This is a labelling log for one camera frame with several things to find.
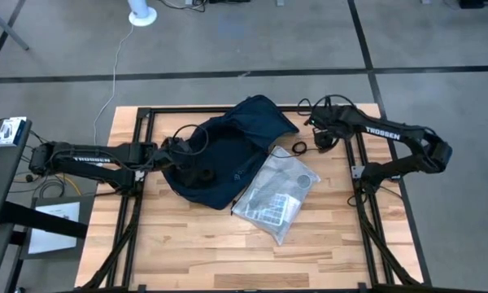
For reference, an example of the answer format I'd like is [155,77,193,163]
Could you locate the clear mesh zip pouch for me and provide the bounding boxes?
[230,145,322,247]

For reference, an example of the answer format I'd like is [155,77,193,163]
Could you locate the dark navy duffel bag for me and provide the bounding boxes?
[162,94,300,211]

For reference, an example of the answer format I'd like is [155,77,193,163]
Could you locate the grey board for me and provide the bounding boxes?
[19,194,97,261]

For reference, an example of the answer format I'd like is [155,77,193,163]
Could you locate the white paper sheet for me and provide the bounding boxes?
[27,202,81,256]

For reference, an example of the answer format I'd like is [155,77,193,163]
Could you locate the black desk crossbar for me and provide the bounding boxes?
[0,201,89,240]

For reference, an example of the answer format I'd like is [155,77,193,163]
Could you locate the white and blue box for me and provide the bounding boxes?
[0,116,28,147]

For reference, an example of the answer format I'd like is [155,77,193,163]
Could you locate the dark side desk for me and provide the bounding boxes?
[0,117,33,293]

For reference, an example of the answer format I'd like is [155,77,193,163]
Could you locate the grey metal pole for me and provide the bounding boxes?
[0,0,30,52]

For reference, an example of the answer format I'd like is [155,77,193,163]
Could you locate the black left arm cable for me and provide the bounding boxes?
[172,123,210,157]

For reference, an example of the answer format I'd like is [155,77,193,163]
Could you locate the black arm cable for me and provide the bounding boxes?
[172,123,210,157]
[295,94,357,118]

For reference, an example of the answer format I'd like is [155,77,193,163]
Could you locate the black metal table frame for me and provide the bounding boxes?
[75,104,432,293]

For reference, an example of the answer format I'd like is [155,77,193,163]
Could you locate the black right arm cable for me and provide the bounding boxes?
[295,94,357,118]

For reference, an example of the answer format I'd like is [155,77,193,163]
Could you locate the white floor cable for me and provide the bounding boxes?
[90,24,135,147]

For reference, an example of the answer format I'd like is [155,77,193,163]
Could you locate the yellow cable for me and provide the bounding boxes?
[56,173,84,198]

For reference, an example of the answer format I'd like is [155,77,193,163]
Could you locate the white pedestal stand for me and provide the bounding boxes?
[127,0,158,28]

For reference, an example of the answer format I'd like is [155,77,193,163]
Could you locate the black floor cables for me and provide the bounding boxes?
[7,129,72,201]

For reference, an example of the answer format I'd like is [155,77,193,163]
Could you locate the black power cable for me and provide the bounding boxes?
[158,0,209,13]

